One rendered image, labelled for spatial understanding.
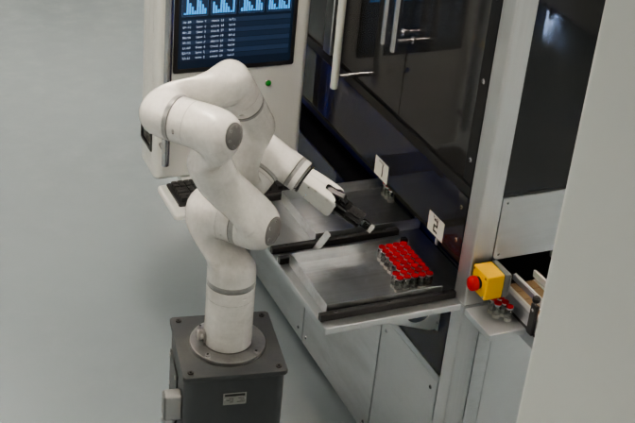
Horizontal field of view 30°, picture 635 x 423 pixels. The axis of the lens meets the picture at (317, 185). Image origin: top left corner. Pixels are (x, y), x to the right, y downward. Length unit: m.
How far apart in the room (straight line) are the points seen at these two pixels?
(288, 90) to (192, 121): 1.44
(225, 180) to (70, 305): 2.13
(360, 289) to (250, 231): 0.59
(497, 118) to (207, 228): 0.76
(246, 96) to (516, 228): 0.92
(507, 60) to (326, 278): 0.80
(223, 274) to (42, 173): 2.83
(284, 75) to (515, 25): 1.16
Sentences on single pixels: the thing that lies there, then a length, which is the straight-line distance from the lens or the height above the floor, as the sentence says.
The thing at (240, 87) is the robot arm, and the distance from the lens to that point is 2.55.
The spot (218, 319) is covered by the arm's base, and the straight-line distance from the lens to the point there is 2.90.
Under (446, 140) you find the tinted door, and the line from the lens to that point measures 3.18.
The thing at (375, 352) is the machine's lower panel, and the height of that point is 0.42.
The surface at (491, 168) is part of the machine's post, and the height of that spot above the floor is 1.30.
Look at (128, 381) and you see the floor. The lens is 4.27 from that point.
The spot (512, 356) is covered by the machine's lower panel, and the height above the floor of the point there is 0.67.
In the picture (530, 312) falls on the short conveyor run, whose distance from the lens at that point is 3.11.
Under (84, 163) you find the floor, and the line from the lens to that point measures 5.65.
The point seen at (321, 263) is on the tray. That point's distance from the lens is 3.30.
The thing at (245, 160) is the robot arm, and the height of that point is 1.36.
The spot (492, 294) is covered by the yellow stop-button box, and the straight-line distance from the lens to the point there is 3.10.
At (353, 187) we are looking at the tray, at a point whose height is 0.89.
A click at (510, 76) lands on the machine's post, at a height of 1.55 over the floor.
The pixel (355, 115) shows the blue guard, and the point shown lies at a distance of 3.65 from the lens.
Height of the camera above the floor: 2.63
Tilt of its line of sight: 28 degrees down
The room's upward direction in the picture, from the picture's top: 6 degrees clockwise
